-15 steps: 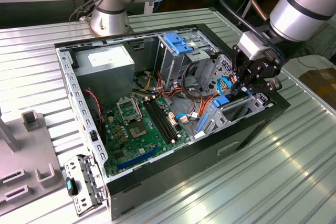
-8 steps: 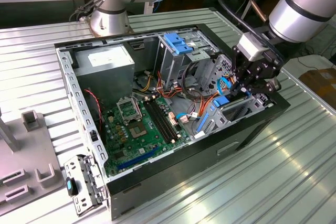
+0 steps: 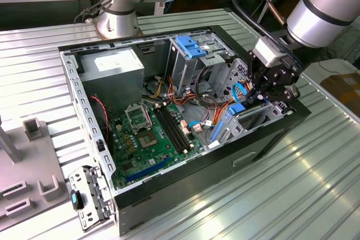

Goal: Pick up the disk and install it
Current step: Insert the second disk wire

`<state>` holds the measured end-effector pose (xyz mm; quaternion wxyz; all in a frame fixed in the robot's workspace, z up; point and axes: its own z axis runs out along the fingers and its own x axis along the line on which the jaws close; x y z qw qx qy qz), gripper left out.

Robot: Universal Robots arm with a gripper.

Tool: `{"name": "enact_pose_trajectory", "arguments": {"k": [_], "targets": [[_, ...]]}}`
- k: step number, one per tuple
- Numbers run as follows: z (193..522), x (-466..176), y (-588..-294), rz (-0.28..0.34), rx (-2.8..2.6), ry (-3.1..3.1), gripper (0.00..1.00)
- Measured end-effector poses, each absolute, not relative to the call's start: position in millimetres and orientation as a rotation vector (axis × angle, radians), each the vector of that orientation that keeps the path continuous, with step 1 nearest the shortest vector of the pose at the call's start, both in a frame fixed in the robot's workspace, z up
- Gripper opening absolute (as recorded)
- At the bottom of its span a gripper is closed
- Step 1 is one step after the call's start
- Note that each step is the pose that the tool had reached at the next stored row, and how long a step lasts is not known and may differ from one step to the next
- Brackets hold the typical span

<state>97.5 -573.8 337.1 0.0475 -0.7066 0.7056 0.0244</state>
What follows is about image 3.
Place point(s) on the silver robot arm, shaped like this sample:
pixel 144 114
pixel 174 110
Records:
pixel 320 18

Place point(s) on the metal disk bay cage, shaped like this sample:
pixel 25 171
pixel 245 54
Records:
pixel 281 110

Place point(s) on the blue empty disk carrier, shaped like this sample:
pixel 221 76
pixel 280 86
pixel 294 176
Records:
pixel 218 131

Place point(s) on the brown cardboard box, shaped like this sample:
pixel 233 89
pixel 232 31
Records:
pixel 343 85

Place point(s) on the blue drive cage latch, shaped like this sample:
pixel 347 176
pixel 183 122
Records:
pixel 191 49

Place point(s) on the metal optical drive cage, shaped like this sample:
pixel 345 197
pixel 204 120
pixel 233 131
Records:
pixel 180 68

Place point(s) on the black RAM slot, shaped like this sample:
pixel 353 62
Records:
pixel 171 130
pixel 175 130
pixel 168 130
pixel 179 130

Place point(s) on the black metal PC case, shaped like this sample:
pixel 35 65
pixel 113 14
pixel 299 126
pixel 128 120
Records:
pixel 197 183

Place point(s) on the CPU socket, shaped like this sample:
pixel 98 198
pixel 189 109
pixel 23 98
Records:
pixel 146 138

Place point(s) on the blue expansion slot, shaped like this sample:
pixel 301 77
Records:
pixel 146 171

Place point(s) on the green motherboard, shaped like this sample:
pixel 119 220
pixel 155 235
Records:
pixel 132 153

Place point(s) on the grey power supply box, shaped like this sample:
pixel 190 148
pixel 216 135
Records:
pixel 112 88

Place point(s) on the black case fan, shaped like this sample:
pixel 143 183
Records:
pixel 98 122

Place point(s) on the grey parts rack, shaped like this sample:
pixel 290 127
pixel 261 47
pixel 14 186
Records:
pixel 28 161

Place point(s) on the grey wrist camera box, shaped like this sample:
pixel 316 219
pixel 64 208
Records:
pixel 267 51

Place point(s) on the metal expansion slot bracket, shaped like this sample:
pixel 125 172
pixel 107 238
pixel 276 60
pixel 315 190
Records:
pixel 81 185

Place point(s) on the black blue bracket latch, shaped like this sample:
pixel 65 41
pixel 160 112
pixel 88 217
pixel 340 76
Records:
pixel 78 202

